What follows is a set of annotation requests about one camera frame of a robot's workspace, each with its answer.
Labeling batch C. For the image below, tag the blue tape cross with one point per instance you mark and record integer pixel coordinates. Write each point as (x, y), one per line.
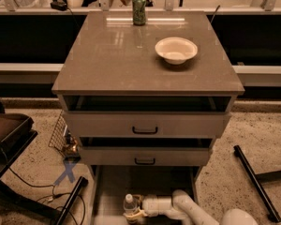
(69, 164)

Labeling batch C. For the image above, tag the black stand leg right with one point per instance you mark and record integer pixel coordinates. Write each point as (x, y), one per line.
(258, 179)

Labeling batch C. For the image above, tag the black stand leg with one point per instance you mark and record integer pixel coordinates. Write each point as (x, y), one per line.
(258, 179)
(81, 183)

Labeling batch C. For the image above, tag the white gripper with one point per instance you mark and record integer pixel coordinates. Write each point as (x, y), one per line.
(151, 206)

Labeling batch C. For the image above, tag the drawer with handle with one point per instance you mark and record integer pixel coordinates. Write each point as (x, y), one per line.
(145, 156)
(147, 125)

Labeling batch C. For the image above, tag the dark tray on stand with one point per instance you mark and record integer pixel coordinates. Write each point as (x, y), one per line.
(16, 134)

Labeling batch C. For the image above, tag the top drawer with handle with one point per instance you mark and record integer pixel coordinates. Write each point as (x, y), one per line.
(147, 125)

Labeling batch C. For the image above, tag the black device on ledge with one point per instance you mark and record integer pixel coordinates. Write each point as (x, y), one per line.
(59, 5)

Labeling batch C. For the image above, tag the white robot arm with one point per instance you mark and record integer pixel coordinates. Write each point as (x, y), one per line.
(179, 206)

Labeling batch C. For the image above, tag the grey drawer cabinet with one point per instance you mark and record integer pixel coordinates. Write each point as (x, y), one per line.
(113, 68)

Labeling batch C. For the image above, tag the middle drawer with handle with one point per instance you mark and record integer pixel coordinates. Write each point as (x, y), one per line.
(145, 156)

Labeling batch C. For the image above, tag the white paper bowl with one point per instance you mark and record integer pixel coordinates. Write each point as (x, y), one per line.
(176, 50)

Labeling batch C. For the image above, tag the wire mesh basket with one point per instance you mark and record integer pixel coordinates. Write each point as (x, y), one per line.
(62, 141)

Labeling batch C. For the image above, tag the green soda can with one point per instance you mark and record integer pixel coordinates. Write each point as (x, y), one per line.
(139, 16)

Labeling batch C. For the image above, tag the open bottom drawer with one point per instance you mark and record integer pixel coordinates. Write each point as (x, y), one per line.
(114, 182)

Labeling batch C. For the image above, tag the clear plastic water bottle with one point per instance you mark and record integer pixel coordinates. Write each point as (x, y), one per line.
(130, 206)

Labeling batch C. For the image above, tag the black stand leg left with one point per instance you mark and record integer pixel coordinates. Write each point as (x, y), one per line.
(81, 183)

